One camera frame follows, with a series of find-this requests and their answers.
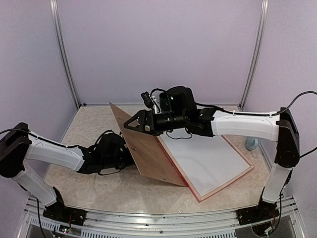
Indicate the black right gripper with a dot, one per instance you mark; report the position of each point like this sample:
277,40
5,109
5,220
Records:
142,115

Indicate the brown backing board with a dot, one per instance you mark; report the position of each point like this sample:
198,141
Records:
150,159

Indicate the landscape photo print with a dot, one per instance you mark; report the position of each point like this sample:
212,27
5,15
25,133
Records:
210,163

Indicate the pink wooden picture frame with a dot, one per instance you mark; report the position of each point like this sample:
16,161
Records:
223,173

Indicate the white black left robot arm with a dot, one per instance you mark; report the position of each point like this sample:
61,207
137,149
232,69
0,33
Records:
20,144

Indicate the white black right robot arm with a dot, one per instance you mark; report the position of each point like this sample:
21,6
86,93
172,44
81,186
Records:
179,110

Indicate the dark green cup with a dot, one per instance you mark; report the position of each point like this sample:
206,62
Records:
164,102

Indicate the light blue paper cup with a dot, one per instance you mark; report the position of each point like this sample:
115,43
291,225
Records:
251,143

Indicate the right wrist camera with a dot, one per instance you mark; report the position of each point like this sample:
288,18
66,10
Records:
150,102

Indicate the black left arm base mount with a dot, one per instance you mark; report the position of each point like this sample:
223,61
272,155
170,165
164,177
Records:
67,215

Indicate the aluminium front rail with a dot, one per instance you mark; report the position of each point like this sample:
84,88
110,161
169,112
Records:
104,224

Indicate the right aluminium corner post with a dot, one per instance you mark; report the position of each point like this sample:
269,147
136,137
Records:
256,53

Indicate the aluminium corner post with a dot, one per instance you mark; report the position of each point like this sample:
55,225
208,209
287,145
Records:
256,53
63,53

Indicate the left aluminium corner post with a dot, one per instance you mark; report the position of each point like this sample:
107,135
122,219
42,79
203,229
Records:
63,53

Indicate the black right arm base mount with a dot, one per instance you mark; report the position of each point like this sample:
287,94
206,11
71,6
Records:
255,214

